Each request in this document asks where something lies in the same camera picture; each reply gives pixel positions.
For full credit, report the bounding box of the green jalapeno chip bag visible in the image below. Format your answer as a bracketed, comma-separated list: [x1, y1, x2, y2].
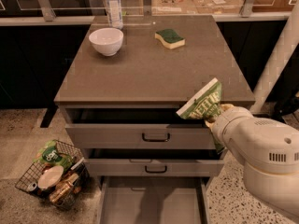
[176, 77, 226, 155]

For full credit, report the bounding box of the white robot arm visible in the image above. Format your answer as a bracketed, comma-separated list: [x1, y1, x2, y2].
[209, 105, 299, 222]

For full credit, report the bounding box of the grey drawer cabinet with counter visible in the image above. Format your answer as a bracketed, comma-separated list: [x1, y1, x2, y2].
[53, 14, 257, 224]

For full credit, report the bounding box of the bottom grey drawer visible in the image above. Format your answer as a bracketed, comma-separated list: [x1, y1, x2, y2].
[96, 177, 210, 224]

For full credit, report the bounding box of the grey drawer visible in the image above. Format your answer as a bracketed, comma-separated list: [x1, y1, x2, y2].
[86, 149, 224, 177]
[66, 108, 224, 151]
[96, 177, 210, 224]

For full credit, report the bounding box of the top grey drawer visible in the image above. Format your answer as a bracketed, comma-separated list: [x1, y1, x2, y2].
[66, 108, 224, 151]

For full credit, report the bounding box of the middle grey drawer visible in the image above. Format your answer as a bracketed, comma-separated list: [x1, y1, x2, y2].
[86, 149, 224, 177]

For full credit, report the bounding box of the green snack bag in basket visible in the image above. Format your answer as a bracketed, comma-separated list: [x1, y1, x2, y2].
[34, 140, 73, 170]

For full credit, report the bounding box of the green yellow sponge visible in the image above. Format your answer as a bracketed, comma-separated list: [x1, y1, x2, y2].
[155, 29, 185, 49]

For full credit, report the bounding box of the cardboard box left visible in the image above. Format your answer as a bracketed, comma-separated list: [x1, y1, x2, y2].
[151, 0, 197, 15]

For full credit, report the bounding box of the white ceramic bowl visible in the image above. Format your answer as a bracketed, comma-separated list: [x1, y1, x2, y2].
[89, 28, 123, 56]

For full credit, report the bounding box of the clear plastic water bottle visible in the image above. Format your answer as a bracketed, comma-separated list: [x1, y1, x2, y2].
[105, 0, 123, 30]

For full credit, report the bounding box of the brown snack package in basket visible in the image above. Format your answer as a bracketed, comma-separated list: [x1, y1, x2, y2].
[49, 173, 78, 204]

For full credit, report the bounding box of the white plate in basket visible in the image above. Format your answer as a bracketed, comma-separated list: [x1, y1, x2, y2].
[37, 165, 64, 189]

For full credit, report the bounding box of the soda can in basket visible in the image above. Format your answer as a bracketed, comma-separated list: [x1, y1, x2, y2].
[26, 182, 38, 194]

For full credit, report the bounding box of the black wire basket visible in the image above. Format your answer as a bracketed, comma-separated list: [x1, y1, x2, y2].
[15, 140, 89, 210]

